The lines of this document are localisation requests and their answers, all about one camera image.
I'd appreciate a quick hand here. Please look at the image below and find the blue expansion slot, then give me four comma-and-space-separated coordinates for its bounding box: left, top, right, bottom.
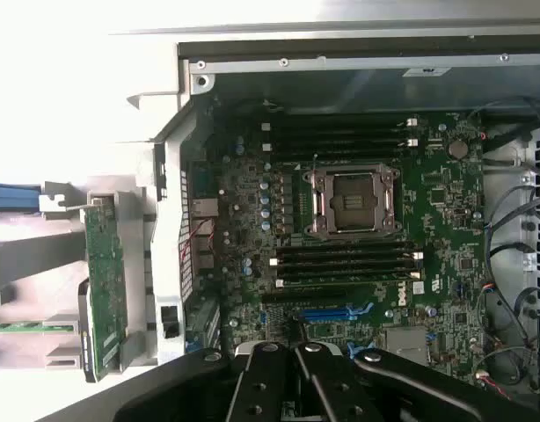
298, 307, 360, 323
346, 339, 372, 358

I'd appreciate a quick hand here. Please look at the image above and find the hard disk with blue carrier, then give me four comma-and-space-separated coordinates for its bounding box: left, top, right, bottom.
0, 183, 41, 215

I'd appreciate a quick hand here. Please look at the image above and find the green RAM stick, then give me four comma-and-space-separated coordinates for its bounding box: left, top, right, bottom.
0, 322, 80, 334

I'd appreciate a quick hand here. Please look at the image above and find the grey chipset heat sink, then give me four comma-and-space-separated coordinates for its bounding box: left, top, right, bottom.
385, 327, 430, 356

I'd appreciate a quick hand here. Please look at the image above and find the black open PC case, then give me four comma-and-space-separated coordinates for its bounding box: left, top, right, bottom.
111, 24, 540, 422

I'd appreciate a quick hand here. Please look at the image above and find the black expansion slot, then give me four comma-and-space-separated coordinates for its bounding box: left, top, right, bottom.
260, 289, 347, 304

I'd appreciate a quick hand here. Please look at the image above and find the green motherboard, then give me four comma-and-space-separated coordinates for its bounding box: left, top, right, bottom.
181, 94, 491, 383

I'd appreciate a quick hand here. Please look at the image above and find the black wire bundle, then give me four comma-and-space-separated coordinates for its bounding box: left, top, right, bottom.
467, 98, 540, 397

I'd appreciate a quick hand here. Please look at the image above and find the silver coin battery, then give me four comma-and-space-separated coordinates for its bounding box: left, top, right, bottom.
447, 139, 470, 160

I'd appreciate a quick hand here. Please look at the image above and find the grey printed parts rack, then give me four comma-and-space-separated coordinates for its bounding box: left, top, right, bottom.
0, 175, 159, 383

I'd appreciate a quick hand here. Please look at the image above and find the black RAM slot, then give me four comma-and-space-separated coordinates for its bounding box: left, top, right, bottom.
278, 267, 421, 280
278, 244, 423, 260
269, 114, 420, 128
274, 277, 414, 289
269, 257, 414, 269
260, 123, 405, 136
260, 143, 405, 159
269, 135, 420, 149

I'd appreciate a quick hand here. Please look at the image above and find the metal CPU socket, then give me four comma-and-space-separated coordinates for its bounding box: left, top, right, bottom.
301, 161, 405, 242

